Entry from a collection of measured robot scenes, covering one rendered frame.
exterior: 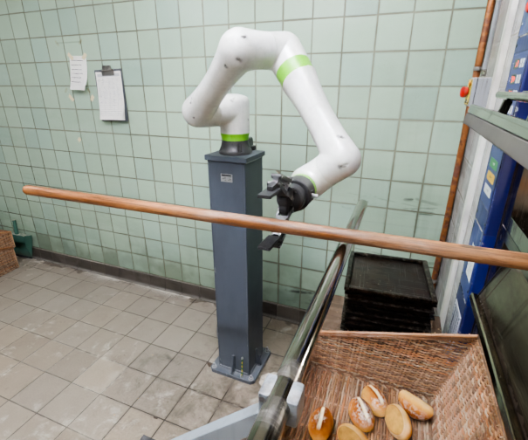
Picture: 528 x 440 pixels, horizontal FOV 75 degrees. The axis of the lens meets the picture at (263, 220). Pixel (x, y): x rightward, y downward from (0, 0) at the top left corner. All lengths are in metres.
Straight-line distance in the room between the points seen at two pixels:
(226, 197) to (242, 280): 0.42
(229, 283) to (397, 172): 1.02
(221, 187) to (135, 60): 1.18
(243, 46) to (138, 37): 1.40
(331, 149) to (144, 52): 1.65
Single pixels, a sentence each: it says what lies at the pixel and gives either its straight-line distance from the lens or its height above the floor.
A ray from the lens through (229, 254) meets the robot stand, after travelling 1.67.
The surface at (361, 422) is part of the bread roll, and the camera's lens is 1.13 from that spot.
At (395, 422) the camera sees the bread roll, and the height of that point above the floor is 0.63.
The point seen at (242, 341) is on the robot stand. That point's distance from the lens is 1.92.
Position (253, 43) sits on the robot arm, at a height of 1.60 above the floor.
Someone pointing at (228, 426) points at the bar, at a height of 1.09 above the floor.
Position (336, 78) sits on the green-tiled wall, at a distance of 1.91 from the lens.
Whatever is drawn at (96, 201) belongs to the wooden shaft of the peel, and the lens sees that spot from 1.04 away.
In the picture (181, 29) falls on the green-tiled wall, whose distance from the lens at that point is 2.27.
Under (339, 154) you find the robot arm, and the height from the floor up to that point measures 1.30.
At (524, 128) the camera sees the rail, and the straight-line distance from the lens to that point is 0.53.
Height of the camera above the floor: 1.48
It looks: 21 degrees down
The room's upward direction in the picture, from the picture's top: straight up
